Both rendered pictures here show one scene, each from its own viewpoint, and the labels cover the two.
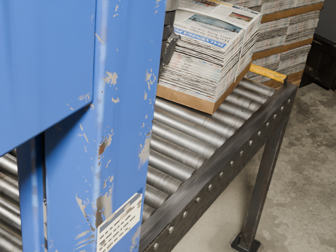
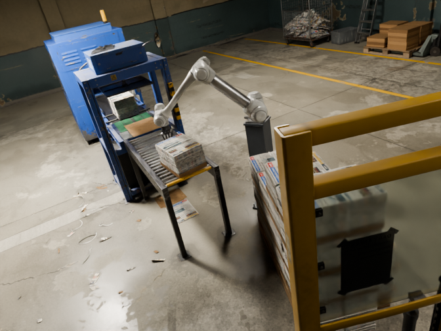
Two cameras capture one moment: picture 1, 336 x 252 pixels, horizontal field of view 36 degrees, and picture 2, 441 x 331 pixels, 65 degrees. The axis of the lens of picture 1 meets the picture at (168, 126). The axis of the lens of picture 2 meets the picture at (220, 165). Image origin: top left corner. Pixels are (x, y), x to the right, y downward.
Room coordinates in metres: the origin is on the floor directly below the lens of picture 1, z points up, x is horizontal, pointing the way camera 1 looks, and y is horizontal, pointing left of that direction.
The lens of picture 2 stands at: (3.60, -2.02, 2.30)
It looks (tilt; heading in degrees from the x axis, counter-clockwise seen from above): 29 degrees down; 129
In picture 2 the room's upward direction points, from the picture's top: 11 degrees counter-clockwise
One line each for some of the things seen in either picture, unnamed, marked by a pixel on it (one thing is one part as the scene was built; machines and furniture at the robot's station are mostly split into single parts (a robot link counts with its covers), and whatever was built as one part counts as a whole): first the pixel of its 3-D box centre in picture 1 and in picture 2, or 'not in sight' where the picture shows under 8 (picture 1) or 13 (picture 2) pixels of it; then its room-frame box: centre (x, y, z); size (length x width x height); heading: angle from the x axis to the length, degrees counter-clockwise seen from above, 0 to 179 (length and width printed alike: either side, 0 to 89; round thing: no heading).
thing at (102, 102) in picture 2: not in sight; (117, 107); (-0.73, 1.11, 0.75); 1.53 x 0.64 x 0.10; 152
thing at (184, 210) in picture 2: not in sight; (181, 211); (1.14, 0.14, 0.00); 0.37 x 0.28 x 0.01; 152
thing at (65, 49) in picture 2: not in sight; (96, 73); (-2.11, 1.89, 1.04); 1.51 x 1.30 x 2.07; 152
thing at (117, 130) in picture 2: not in sight; (138, 128); (0.27, 0.59, 0.75); 0.70 x 0.65 x 0.10; 152
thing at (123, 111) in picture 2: not in sight; (123, 104); (-0.24, 0.85, 0.93); 0.38 x 0.30 x 0.26; 152
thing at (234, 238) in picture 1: (246, 244); (184, 255); (1.62, -0.41, 0.01); 0.14 x 0.13 x 0.01; 62
